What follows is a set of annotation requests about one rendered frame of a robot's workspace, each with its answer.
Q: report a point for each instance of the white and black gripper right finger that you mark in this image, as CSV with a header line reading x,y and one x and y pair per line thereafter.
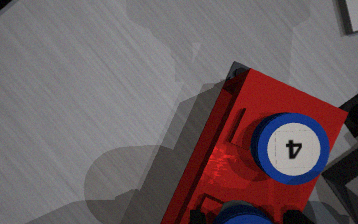
x,y
295,217

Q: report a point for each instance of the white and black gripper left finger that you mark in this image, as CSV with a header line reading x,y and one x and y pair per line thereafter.
x,y
197,217

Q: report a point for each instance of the blue screw cap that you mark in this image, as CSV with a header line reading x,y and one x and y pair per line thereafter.
x,y
241,214
291,148

